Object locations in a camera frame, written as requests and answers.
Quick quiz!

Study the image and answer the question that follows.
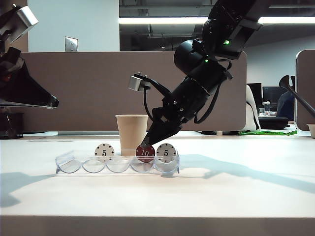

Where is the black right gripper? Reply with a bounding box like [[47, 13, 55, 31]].
[[141, 92, 203, 148]]

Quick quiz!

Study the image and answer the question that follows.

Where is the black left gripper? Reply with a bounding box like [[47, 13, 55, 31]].
[[0, 47, 60, 109]]

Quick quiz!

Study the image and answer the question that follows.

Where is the red poker chip 10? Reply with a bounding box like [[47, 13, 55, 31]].
[[135, 144, 156, 164]]

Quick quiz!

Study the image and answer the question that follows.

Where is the white poker chip 5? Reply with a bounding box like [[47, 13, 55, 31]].
[[94, 144, 115, 163], [156, 143, 178, 164]]

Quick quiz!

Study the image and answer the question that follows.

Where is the brown paper cup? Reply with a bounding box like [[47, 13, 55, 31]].
[[115, 114, 150, 157]]

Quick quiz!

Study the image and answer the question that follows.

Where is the clear plastic chip tray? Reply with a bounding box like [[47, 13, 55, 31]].
[[54, 149, 180, 177]]

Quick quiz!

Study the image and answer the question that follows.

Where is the wide brown desk partition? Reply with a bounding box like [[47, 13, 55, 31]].
[[0, 50, 248, 133]]

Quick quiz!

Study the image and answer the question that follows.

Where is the white office chair back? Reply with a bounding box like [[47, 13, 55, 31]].
[[246, 86, 261, 132]]

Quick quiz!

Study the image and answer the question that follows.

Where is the brown front edge panel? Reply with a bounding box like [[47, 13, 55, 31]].
[[0, 215, 315, 236]]

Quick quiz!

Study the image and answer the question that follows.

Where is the tall black monitor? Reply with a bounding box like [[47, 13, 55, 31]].
[[247, 83, 263, 109]]

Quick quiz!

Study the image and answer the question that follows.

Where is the long ceiling light strip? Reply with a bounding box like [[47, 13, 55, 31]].
[[119, 16, 315, 25]]

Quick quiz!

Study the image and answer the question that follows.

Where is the green tape strip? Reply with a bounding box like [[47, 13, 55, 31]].
[[240, 130, 298, 137]]

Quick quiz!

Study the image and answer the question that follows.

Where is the wide black monitor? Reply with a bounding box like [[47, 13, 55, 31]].
[[262, 86, 284, 104]]

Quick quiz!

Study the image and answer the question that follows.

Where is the seated person in blue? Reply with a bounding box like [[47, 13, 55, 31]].
[[275, 91, 295, 118]]

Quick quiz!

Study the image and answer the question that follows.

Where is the black diagonal pole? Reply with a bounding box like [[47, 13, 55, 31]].
[[279, 75, 315, 113]]

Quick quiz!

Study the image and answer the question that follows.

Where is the narrow brown desk partition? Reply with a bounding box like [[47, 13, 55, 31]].
[[295, 50, 315, 132]]

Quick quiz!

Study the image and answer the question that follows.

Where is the black right camera cable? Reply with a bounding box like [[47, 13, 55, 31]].
[[142, 88, 155, 121]]

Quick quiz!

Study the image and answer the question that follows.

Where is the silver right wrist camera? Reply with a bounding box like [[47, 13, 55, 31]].
[[127, 72, 151, 93]]

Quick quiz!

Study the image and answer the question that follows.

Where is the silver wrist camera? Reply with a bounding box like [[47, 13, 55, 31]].
[[127, 72, 151, 93], [7, 5, 39, 42]]

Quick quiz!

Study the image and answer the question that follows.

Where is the black right arm cable loop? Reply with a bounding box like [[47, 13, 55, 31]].
[[193, 81, 222, 124]]

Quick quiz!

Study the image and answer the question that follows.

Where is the metal wall switch plate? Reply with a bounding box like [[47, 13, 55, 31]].
[[64, 36, 79, 52]]

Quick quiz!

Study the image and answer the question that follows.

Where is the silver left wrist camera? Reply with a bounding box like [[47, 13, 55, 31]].
[[7, 5, 39, 42]]

